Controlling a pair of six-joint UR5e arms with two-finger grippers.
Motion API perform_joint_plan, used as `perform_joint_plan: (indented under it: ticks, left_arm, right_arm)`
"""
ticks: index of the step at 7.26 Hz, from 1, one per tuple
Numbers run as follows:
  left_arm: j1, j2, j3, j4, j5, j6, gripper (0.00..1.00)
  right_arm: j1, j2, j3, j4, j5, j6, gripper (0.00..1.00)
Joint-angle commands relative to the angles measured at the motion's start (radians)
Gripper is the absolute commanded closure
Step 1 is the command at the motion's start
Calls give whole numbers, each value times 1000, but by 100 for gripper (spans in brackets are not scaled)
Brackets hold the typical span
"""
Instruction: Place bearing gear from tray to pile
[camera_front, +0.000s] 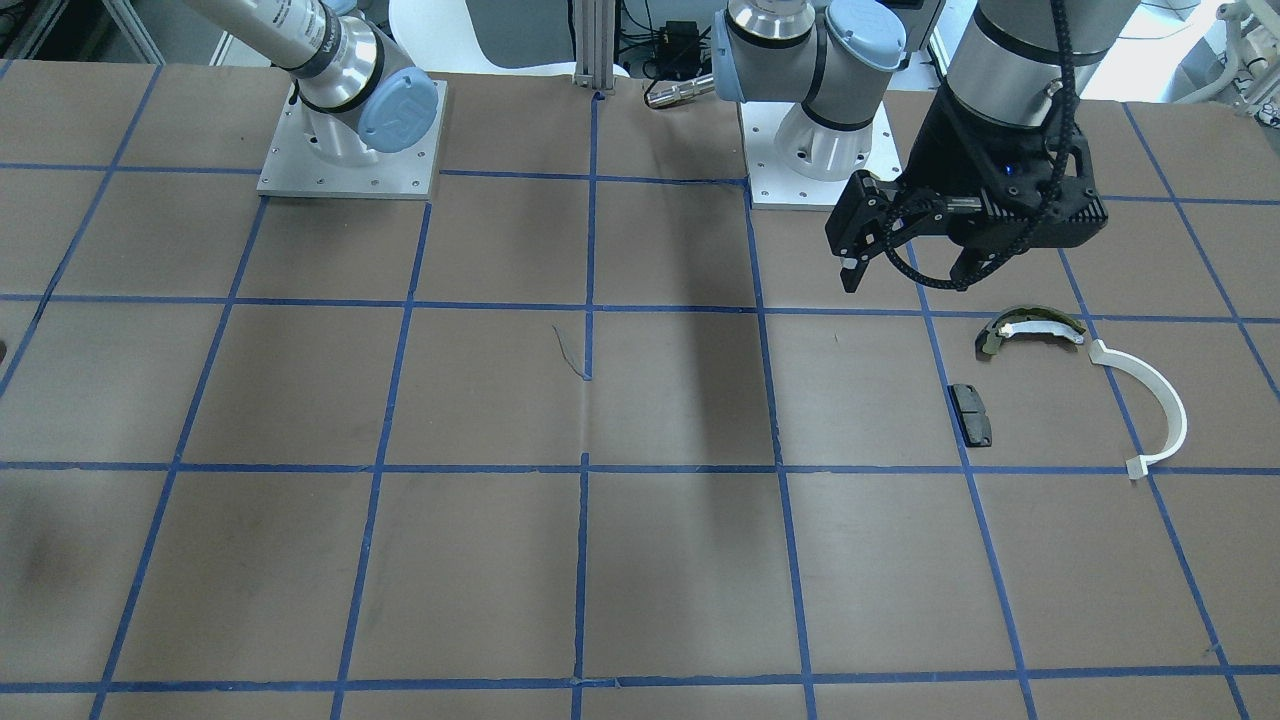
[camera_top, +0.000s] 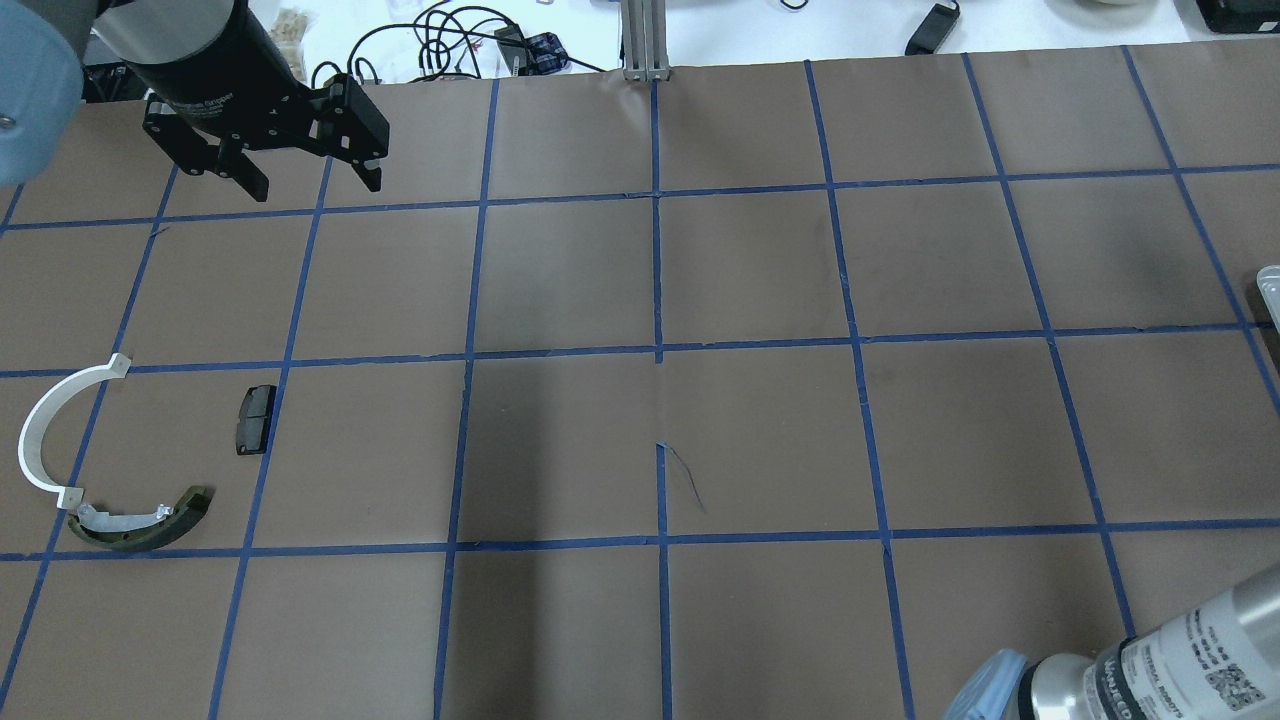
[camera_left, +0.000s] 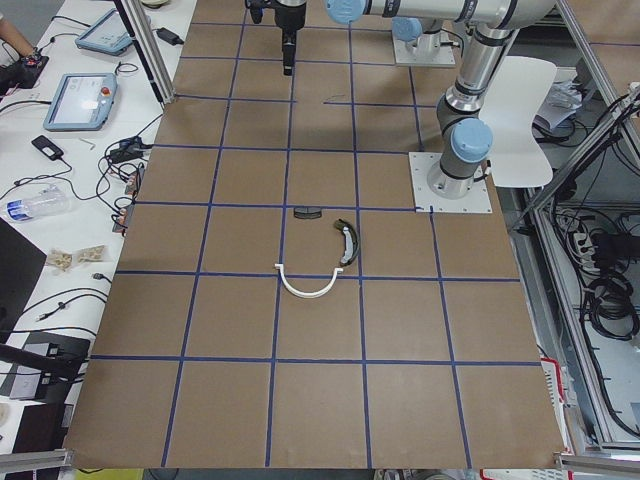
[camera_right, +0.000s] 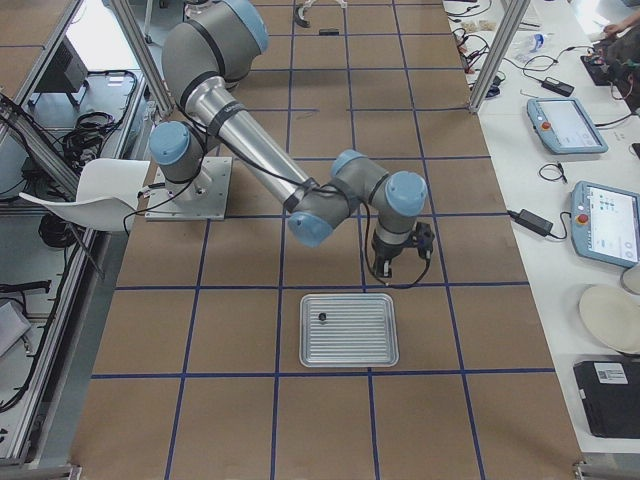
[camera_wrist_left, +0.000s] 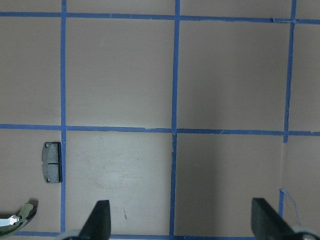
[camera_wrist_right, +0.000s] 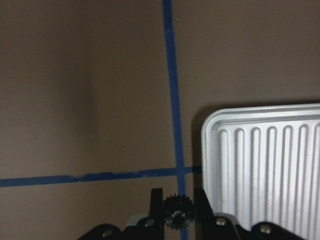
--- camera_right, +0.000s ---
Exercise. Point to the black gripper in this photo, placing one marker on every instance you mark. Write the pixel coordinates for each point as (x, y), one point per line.
(387, 248)

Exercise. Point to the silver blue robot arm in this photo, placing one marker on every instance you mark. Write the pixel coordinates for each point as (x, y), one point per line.
(206, 55)

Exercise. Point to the ribbed silver metal tray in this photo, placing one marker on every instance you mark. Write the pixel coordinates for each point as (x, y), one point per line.
(360, 331)

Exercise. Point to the black power adapter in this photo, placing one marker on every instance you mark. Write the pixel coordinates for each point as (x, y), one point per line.
(531, 221)

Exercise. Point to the blue teach pendant near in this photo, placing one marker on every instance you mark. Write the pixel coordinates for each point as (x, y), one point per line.
(605, 223)

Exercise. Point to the blue teach pendant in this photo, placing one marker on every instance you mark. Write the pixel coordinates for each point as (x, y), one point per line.
(564, 127)
(605, 223)

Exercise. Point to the blue teach pendant far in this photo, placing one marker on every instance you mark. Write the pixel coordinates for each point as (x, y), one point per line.
(564, 127)

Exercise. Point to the white round plate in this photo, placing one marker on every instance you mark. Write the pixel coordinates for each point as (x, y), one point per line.
(611, 316)

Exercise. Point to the black laptop box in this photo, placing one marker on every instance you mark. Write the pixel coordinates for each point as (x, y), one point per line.
(609, 391)

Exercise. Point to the white plastic chair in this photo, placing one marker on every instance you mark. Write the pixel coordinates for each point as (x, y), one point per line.
(106, 196)

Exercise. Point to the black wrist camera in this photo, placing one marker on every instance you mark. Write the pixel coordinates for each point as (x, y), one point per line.
(423, 240)

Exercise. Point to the white curved plastic bracket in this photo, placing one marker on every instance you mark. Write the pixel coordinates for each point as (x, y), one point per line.
(307, 4)

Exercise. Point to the aluminium frame post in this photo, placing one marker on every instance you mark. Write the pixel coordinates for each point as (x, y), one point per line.
(499, 46)

